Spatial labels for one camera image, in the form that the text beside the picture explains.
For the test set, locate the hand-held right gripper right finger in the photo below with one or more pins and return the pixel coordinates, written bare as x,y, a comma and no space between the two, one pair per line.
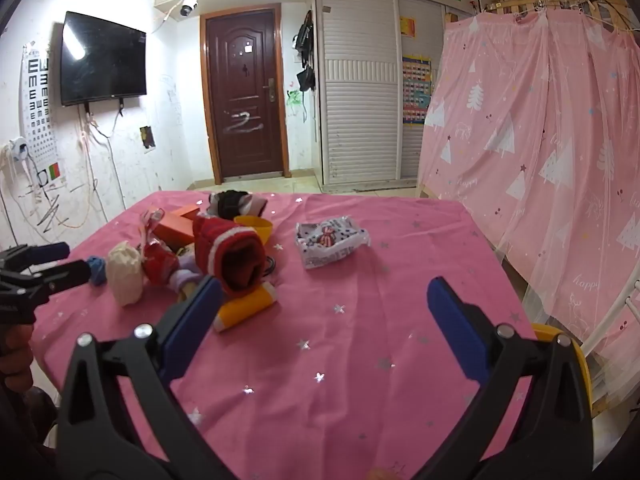
455,325

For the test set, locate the white dotted snack packet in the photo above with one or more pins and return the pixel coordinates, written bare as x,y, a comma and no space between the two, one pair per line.
327,242

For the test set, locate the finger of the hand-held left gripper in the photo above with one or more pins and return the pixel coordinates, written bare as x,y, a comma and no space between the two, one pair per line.
70,274
54,251

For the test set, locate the orange yellow sticker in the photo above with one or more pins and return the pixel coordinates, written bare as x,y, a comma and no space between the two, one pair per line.
407,27

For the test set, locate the black glasses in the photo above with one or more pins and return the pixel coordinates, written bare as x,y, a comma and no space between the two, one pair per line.
42,177

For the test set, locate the colourful grid wall poster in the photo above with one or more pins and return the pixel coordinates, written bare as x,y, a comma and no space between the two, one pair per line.
416,90

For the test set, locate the white metal rack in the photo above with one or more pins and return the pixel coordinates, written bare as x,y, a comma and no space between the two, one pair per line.
632,300

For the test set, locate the red snack wrapper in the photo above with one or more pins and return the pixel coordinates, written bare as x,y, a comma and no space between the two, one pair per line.
156,262

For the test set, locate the small dark wall panel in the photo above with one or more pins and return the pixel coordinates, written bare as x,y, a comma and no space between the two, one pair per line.
147,137

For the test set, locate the black wall television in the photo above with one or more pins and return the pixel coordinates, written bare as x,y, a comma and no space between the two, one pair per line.
100,57

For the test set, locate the purple sock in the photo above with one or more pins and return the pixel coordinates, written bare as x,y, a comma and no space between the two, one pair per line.
182,277

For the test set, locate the yellow cup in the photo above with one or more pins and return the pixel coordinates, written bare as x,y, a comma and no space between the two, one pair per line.
262,227

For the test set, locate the black striped sock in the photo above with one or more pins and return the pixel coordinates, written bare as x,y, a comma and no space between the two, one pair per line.
232,204

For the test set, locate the person's left hand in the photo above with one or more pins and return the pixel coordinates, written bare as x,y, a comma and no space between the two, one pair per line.
15,355

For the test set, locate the red knit sock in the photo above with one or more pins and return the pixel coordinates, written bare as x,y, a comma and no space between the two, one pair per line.
235,255

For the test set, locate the yellow plastic chair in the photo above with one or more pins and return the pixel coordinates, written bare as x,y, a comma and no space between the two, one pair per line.
582,360

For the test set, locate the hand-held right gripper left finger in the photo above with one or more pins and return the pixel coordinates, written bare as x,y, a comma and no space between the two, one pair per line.
192,320

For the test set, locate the dark brown door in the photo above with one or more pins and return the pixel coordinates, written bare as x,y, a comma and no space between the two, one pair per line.
245,95

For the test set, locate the orange box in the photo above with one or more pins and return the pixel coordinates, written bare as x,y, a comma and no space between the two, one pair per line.
175,227

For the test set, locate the yellow tube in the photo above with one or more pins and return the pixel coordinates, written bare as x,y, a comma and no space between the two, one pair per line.
245,307

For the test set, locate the hanging black bags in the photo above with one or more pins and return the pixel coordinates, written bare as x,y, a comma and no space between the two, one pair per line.
305,45

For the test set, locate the eye test chart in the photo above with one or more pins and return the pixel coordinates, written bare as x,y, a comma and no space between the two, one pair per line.
37,110

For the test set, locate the white slatted wardrobe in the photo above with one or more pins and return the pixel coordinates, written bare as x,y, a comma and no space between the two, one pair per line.
360,110

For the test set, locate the pink tree print curtain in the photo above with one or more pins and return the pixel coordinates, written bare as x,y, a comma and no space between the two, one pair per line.
550,160

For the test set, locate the pink star tablecloth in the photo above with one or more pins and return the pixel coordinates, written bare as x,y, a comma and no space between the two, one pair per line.
350,285

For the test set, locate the white security camera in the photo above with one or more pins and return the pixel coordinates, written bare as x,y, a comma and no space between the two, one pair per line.
189,5

